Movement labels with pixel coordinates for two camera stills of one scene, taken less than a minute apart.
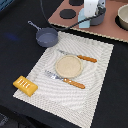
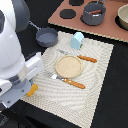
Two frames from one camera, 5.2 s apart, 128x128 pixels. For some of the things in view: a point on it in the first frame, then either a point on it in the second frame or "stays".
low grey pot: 46,37 stays
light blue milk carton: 81,16 → 76,40
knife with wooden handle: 79,56 stays
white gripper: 90,8 → 11,90
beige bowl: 121,19 stays
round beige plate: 68,66 stays
